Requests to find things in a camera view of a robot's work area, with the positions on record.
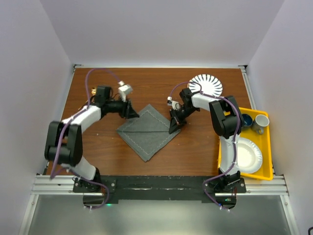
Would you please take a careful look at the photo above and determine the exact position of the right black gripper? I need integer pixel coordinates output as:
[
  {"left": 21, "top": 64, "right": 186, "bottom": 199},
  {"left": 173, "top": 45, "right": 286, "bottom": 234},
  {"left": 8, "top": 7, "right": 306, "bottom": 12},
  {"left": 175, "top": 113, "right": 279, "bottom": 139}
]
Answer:
[{"left": 170, "top": 105, "right": 198, "bottom": 134}]

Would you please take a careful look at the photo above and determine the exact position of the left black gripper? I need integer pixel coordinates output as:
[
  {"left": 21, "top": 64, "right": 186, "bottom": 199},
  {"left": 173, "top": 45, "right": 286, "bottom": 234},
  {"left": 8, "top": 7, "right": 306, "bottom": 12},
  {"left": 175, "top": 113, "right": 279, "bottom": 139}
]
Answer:
[{"left": 106, "top": 95, "right": 140, "bottom": 120}]

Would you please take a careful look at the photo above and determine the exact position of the grey cloth napkin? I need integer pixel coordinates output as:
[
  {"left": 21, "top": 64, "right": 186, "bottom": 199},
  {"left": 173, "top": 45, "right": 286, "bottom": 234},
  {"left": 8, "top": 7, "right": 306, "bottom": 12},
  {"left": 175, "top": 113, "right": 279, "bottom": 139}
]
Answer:
[{"left": 116, "top": 104, "right": 180, "bottom": 162}]

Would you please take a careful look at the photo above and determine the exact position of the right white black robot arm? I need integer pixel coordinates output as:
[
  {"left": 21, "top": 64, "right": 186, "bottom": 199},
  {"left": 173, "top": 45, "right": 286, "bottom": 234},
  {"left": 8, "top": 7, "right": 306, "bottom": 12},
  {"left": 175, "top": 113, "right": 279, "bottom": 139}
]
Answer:
[{"left": 167, "top": 88, "right": 244, "bottom": 192}]

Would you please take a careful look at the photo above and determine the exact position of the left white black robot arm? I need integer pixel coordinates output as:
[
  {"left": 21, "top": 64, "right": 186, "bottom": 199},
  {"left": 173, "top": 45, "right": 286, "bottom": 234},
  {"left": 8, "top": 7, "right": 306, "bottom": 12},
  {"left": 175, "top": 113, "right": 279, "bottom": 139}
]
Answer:
[{"left": 44, "top": 82, "right": 139, "bottom": 192}]

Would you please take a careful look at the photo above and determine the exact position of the striped blue white plate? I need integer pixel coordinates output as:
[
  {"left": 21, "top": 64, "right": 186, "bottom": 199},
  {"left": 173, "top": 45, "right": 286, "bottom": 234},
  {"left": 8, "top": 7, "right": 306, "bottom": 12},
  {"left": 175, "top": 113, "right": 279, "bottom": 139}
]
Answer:
[{"left": 187, "top": 74, "right": 223, "bottom": 96}]

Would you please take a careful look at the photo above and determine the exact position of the dark blue mug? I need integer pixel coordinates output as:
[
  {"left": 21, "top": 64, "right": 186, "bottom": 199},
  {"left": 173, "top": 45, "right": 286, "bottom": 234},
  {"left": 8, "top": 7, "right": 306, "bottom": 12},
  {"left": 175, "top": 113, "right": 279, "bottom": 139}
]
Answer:
[{"left": 242, "top": 114, "right": 253, "bottom": 128}]

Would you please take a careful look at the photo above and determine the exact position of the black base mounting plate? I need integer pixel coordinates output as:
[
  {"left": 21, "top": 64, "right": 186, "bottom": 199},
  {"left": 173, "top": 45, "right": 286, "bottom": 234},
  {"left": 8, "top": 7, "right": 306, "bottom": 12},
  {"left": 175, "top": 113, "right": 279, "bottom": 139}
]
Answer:
[{"left": 73, "top": 176, "right": 247, "bottom": 209}]

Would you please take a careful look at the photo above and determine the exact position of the white paper plate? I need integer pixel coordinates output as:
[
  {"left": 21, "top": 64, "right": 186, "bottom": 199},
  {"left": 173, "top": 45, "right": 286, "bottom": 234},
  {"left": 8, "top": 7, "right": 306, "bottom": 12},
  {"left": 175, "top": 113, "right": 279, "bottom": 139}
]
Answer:
[{"left": 237, "top": 137, "right": 263, "bottom": 174}]

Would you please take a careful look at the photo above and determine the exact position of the white grey mug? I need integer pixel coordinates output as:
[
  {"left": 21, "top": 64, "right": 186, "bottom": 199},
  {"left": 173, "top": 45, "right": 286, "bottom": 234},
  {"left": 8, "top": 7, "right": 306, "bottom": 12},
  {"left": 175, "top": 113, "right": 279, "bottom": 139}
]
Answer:
[{"left": 251, "top": 114, "right": 269, "bottom": 135}]

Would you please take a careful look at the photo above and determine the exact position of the yellow plastic tray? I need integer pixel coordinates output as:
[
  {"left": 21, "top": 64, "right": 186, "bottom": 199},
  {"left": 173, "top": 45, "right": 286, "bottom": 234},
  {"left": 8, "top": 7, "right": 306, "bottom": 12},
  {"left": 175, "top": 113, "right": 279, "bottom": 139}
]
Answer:
[{"left": 217, "top": 107, "right": 274, "bottom": 181}]

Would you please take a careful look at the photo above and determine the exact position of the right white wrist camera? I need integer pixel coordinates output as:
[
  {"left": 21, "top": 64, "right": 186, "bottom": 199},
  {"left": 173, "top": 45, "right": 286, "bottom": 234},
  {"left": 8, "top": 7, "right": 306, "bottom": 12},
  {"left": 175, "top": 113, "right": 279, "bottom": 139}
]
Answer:
[{"left": 167, "top": 96, "right": 180, "bottom": 110}]

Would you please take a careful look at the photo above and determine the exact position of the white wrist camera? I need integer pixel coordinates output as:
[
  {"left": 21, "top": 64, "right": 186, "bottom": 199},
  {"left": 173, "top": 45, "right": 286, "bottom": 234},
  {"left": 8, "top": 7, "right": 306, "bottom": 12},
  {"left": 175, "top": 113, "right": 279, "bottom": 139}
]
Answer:
[
  {"left": 167, "top": 96, "right": 180, "bottom": 110},
  {"left": 118, "top": 81, "right": 133, "bottom": 102}
]

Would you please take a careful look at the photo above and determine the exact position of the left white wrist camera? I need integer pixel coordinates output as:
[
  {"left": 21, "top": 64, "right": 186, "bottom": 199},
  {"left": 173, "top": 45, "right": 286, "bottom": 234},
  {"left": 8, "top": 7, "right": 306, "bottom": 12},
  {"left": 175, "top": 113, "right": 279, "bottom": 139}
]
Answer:
[{"left": 118, "top": 81, "right": 133, "bottom": 102}]

